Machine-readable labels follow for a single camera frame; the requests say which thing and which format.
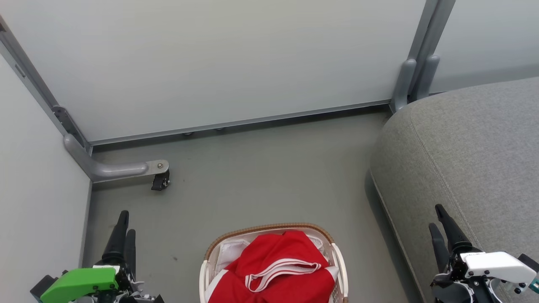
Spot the grey fabric sofa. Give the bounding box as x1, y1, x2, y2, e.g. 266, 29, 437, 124
369, 77, 539, 303

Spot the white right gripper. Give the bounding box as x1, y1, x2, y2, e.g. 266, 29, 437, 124
429, 204, 539, 303

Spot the grey metal frame bar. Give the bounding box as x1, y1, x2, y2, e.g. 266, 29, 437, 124
406, 0, 456, 101

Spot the cream plastic laundry basket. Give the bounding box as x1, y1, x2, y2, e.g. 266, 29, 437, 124
199, 223, 349, 303

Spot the grey partition bottom rail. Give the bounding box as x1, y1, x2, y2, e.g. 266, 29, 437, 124
88, 99, 393, 146

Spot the grey rounded partition foot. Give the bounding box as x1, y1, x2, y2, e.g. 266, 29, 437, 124
415, 55, 441, 101
391, 58, 417, 113

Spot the grey partition corner post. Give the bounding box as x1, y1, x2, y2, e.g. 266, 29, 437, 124
0, 16, 94, 182

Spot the red garment with white stripes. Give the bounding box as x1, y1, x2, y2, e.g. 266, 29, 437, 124
208, 230, 340, 303

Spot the black caster wheel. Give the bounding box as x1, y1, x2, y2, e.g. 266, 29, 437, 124
151, 170, 171, 191

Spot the grey partition foot with plate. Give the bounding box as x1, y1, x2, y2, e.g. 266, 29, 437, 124
64, 133, 170, 183

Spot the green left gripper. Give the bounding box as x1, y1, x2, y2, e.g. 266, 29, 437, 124
30, 210, 165, 303

